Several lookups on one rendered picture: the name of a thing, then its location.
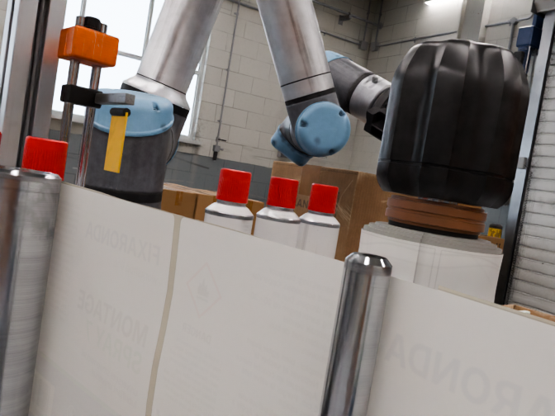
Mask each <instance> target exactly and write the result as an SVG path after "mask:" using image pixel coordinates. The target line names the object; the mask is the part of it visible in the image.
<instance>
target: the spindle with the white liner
mask: <svg viewBox="0 0 555 416"><path fill-rule="evenodd" d="M528 107H529V84H528V80H527V77H526V74H525V71H524V67H523V65H522V63H520V61H519V60H518V59H517V58H516V57H515V55H514V53H513V52H512V51H511V50H508V49H506V48H505V47H502V46H499V45H492V44H484V43H479V42H476V41H472V40H459V39H450V40H442V41H425V42H422V43H419V44H418V45H415V46H413V47H412V48H411V49H410V50H409V51H408V52H407V54H406V55H405V57H404V58H403V60H402V61H401V62H400V64H399V65H398V67H397V69H396V71H395V73H394V76H393V79H392V82H391V91H390V95H389V100H388V105H387V114H386V119H385V124H384V129H383V134H382V142H381V148H380V153H379V158H378V161H379V162H378V163H377V182H378V184H379V186H380V188H381V189H382V190H383V191H389V192H394V193H399V194H404V195H409V196H418V198H413V197H407V196H397V195H391V197H388V199H387V205H388V207H387V208H386V213H385V216H388V217H387V218H388V219H389V221H388V222H382V221H376V223H373V222H370V223H369V225H364V226H363V228H362V229H361V236H360V243H359V249H358V251H359V252H360V253H370V254H375V255H378V256H382V257H384V258H387V259H388V261H389V262H390V264H391V265H392V270H391V277H396V278H399V279H402V280H404V281H409V282H412V283H415V284H418V285H421V286H426V287H429V288H432V289H435V290H438V288H439V286H443V287H446V288H448V289H452V290H455V291H459V292H462V293H464V294H467V295H471V296H474V297H476V298H479V299H483V300H487V301H490V302H492V303H494V299H495V293H496V286H497V281H498V276H499V272H500V266H501V262H502V258H503V255H504V254H503V253H502V249H501V248H497V245H496V244H493V243H491V241H488V240H485V239H479V238H478V235H480V234H481V233H484V231H485V226H486V225H485V224H484V223H485V222H486V218H487V213H484V212H485V210H483V209H478V208H473V207H468V206H459V205H458V203H460V204H465V205H471V206H481V207H487V208H492V209H498V208H500V207H501V206H503V205H504V204H505V203H506V202H507V201H508V200H509V199H510V196H511V194H512V191H513V187H514V183H513V180H514V179H515V174H516V169H517V165H518V161H519V152H520V147H521V143H522V139H523V133H524V125H525V121H526V116H527V111H528Z"/></svg>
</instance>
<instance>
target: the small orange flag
mask: <svg viewBox="0 0 555 416"><path fill-rule="evenodd" d="M110 114H111V125H110V131H109V137H108V143H107V153H106V159H105V165H104V170H107V171H111V172H114V173H119V172H120V167H121V156H122V150H123V145H124V139H125V133H126V123H127V117H128V116H130V109H128V108H115V107H114V108H112V109H111V110H110Z"/></svg>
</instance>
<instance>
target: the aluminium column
mask: <svg viewBox="0 0 555 416"><path fill-rule="evenodd" d="M67 1H68V0H45V12H44V19H43V26H42V32H41V39H40V52H39V58H38V65H37V73H36V86H35V92H34V99H33V105H32V111H31V122H30V128H29V133H28V136H34V137H40V138H45V139H48V137H49V131H50V120H51V114H52V108H53V101H54V95H55V84H56V79H57V73H58V67H59V58H58V56H57V54H58V48H59V37H60V32H61V30H62V29H64V20H65V13H66V7H67ZM39 8H40V0H8V2H7V14H6V20H5V26H4V32H3V39H2V50H1V57H0V131H1V133H2V138H1V144H0V165H3V166H11V167H17V168H18V163H19V157H20V152H21V142H22V136H23V130H24V124H25V119H26V108H27V102H28V96H29V89H30V82H31V69H32V62H33V54H34V48H35V41H36V28H37V22H38V15H39Z"/></svg>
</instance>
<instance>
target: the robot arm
mask: <svg viewBox="0 0 555 416"><path fill-rule="evenodd" d="M223 2H224V0H164V4H163V6H162V8H161V11H160V13H159V16H158V19H157V21H156V23H155V26H154V29H153V31H152V34H151V37H150V38H149V42H148V44H147V47H146V49H145V52H144V55H143V58H142V60H141V62H140V66H139V68H138V70H137V73H136V75H134V76H133V77H130V78H128V79H125V80H123V82H122V84H121V87H120V89H116V88H114V89H112V88H99V90H98V91H102V92H103V93H130V94H134V95H135V105H134V106H123V105H102V106H101V108H100V109H96V113H95V119H94V124H93V130H92V141H91V147H90V153H89V159H88V170H87V176H86V182H85V188H88V189H92V190H94V191H99V192H102V193H105V194H107V195H110V196H114V197H117V198H120V199H122V200H126V201H131V202H134V203H137V204H141V205H144V206H149V207H153V208H156V209H159V210H161V201H162V195H163V189H164V177H165V171H166V165H167V164H168V163H169V162H170V161H171V160H172V158H173V156H174V155H175V154H176V152H177V149H178V144H179V137H180V135H181V133H182V131H183V127H184V125H185V122H186V120H187V117H188V114H189V112H190V110H191V108H190V106H189V105H188V102H187V98H186V95H187V91H188V89H189V87H190V84H191V82H192V79H193V76H194V74H195V72H196V70H197V66H198V64H199V62H200V59H201V57H202V54H203V51H204V49H205V47H206V43H207V41H208V39H209V36H210V34H211V31H212V28H213V26H214V24H215V22H216V18H217V16H218V14H219V11H220V9H221V6H222V3H223ZM256 2H257V4H258V8H259V13H260V16H261V19H262V23H263V28H264V30H265V34H266V36H267V40H268V45H269V49H270V51H271V55H272V57H273V62H274V66H275V69H276V72H277V77H278V81H279V83H280V87H281V89H282V95H283V98H284V101H285V104H286V108H287V114H288V116H287V118H286V119H285V120H284V121H283V123H282V124H280V125H279V126H278V128H277V131H276V132H275V134H274V135H273V137H272V138H271V144H272V146H273V147H274V148H275V149H277V150H278V151H279V152H280V153H282V154H283V155H284V156H286V157H287V158H289V159H290V160H291V161H293V162H294V163H295V164H296V165H298V166H304V165H306V163H307V162H308V161H309V160H310V159H311V158H313V157H325V156H330V155H332V154H336V153H338V152H339V151H340V150H341V149H342V148H343V147H344V146H345V145H346V144H347V142H348V140H349V136H350V131H351V126H350V122H349V118H348V116H347V114H346V112H348V113H349V114H350V115H352V116H354V117H355V118H357V119H359V120H360V121H361V122H363V123H365V126H364V129H363V130H365V131H366V132H368V133H369V134H370V135H372V136H374V137H375V138H377V139H379V140H381V141H382V134H383V129H384V124H385V119H386V114H387V105H388V100H389V95H390V91H391V83H390V82H388V81H387V80H386V79H384V78H381V77H379V76H378V75H376V74H375V73H373V72H371V71H369V70H367V69H365V68H364V67H362V66H360V65H358V64H356V63H354V62H353V61H352V60H351V59H350V58H348V57H344V56H343V55H341V54H338V53H335V52H333V51H329V50H327V51H325V48H324V45H323V41H322V38H321V34H320V29H319V26H318V22H317V19H316V15H315V10H314V7H313V3H312V0H256ZM114 107H115V108H128V109H130V116H128V117H127V123H126V133H125V139H124V145H123V150H122V156H121V167H120V172H119V173H114V172H111V171H107V170H104V165H105V159H106V153H107V143H108V137H109V131H110V125H111V114H110V110H111V109H112V108H114Z"/></svg>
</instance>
